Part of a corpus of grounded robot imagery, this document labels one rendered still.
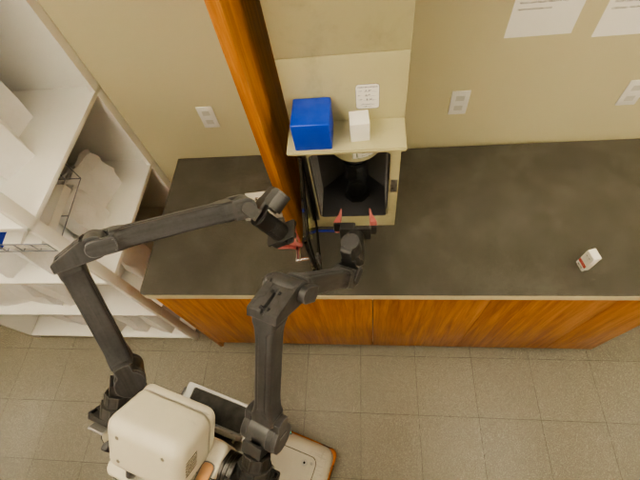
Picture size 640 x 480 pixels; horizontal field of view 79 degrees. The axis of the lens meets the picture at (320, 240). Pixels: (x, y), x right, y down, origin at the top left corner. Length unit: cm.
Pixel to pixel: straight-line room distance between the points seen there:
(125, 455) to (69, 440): 177
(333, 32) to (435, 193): 91
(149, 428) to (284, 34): 93
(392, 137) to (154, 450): 93
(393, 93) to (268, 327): 66
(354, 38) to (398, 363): 179
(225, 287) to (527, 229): 118
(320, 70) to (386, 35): 17
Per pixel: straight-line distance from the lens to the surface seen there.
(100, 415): 129
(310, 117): 102
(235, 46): 92
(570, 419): 251
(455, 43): 155
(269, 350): 86
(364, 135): 106
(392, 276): 148
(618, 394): 263
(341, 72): 103
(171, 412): 105
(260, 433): 105
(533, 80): 174
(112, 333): 116
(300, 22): 96
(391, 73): 104
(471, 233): 160
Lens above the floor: 229
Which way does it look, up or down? 60 degrees down
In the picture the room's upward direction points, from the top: 14 degrees counter-clockwise
